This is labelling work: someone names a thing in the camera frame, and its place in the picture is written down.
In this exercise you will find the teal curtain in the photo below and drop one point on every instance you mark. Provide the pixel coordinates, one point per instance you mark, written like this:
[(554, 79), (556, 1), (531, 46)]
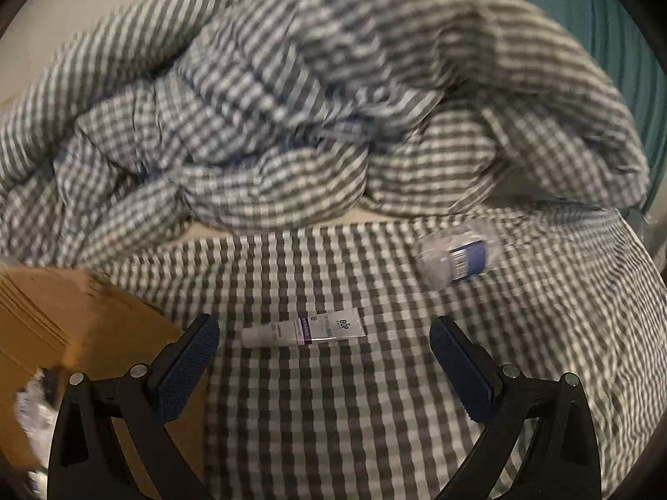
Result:
[(615, 36)]

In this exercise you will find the white purple cream tube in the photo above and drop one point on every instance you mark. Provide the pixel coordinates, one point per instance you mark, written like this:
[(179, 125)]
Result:
[(305, 329)]

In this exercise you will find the grey checked duvet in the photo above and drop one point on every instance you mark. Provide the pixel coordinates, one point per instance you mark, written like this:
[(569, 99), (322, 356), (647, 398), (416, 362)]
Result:
[(312, 104)]

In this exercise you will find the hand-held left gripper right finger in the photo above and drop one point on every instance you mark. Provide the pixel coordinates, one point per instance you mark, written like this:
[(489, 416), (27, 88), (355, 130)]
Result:
[(462, 367)]

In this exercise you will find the grey checked bed sheet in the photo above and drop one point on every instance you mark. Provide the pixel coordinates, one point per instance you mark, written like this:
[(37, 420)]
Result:
[(338, 416)]

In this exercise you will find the crushed clear plastic bottle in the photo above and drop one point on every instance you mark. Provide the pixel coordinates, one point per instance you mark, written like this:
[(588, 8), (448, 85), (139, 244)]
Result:
[(458, 258)]

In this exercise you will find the brown cardboard box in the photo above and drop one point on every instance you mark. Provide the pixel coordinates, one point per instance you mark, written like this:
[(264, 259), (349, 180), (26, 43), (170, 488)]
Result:
[(78, 317)]

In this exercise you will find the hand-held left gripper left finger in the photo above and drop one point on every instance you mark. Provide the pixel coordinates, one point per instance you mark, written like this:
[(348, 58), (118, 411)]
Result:
[(188, 367)]

